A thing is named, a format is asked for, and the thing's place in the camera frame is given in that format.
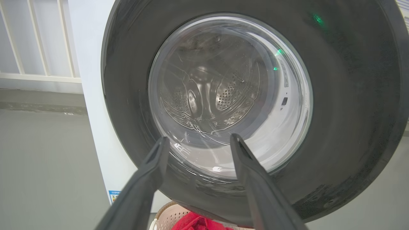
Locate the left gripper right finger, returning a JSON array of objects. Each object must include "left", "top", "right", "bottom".
[{"left": 230, "top": 134, "right": 309, "bottom": 230}]

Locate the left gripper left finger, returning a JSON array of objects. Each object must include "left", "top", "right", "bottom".
[{"left": 96, "top": 137, "right": 170, "bottom": 230}]

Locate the red mesh printed garment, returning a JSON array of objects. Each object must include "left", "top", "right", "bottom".
[{"left": 172, "top": 212, "right": 234, "bottom": 230}]

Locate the dark round washer door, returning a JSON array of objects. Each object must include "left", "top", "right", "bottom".
[{"left": 101, "top": 0, "right": 409, "bottom": 226}]

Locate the cream perforated laundry basket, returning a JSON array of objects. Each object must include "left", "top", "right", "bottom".
[{"left": 150, "top": 201, "right": 256, "bottom": 230}]

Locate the white front-load washing machine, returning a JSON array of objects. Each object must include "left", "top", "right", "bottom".
[{"left": 68, "top": 0, "right": 409, "bottom": 213}]

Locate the white window railing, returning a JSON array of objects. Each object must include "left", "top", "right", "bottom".
[{"left": 0, "top": 0, "right": 82, "bottom": 84}]

